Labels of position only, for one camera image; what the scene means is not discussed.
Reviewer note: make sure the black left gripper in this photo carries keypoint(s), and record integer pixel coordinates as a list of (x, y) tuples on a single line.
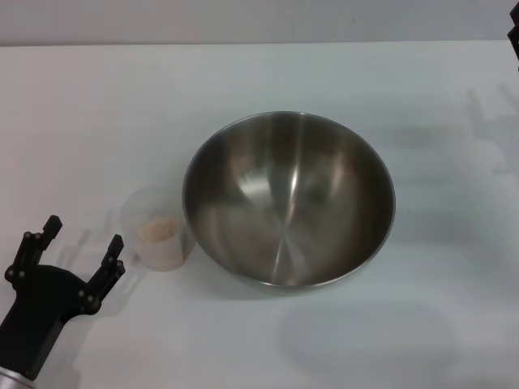
[(40, 308)]

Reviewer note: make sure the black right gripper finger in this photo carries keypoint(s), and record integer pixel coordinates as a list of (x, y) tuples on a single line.
[(515, 36)]

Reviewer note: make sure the clear plastic measuring cup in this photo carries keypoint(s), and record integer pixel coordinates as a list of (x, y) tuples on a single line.
[(162, 255)]

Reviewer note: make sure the white rice grains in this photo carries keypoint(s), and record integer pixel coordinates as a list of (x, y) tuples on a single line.
[(158, 231)]

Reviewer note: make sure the stainless steel mixing bowl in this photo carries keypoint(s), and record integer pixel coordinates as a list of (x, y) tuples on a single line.
[(288, 202)]

